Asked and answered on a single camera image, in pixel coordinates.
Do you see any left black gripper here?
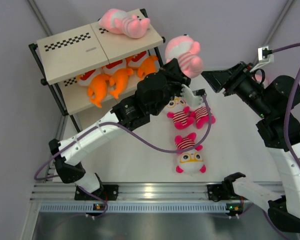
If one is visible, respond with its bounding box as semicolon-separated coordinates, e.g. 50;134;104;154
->
150;58;190;116

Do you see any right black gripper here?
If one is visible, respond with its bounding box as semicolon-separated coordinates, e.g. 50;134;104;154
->
201;62;273;119

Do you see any orange shark plush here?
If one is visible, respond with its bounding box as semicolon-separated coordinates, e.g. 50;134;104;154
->
75;67;110;108
102;58;134;100
126;50;159;81

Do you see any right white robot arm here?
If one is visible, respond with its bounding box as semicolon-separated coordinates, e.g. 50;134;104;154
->
202;62;300;234

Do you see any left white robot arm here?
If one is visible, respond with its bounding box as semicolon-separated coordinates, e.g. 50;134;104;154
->
48;58;191;200

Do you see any beige three-tier shelf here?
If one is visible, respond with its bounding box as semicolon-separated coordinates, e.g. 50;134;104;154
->
28;8;168;133

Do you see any white panda plush with glasses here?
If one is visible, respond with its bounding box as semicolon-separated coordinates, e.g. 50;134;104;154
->
164;97;195;130

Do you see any white panda plush face down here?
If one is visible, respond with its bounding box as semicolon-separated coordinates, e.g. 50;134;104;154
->
190;106;209;129

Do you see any white panda plush front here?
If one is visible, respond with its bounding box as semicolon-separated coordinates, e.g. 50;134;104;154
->
174;132;207;174

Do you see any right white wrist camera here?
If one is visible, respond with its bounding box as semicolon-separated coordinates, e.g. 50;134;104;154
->
252;45;275;71

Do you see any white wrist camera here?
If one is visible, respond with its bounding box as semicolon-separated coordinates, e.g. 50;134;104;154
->
252;45;275;71
180;84;206;108

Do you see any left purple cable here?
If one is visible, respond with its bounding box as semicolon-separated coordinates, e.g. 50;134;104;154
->
33;94;212;221

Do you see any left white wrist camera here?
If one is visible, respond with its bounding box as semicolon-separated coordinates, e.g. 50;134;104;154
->
180;84;206;108

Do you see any white slotted cable duct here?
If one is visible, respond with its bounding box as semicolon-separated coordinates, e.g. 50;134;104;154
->
40;202;242;214

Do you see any aluminium mounting rail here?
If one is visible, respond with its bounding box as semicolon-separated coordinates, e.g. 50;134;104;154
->
29;159;300;201

